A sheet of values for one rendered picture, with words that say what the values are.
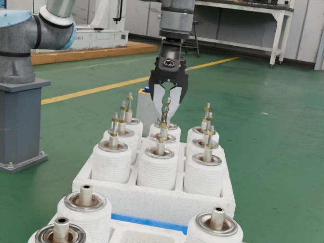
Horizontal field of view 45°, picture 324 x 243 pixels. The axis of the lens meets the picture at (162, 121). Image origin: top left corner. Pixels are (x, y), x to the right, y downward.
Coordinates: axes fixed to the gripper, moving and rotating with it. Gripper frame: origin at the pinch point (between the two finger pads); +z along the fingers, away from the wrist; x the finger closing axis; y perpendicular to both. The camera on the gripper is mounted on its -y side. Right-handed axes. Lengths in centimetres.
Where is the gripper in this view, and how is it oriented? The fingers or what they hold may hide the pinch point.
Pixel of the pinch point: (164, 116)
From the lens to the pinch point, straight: 94.7
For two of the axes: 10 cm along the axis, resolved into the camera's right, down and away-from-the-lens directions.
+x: -9.9, -1.2, -0.3
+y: 0.1, -2.9, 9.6
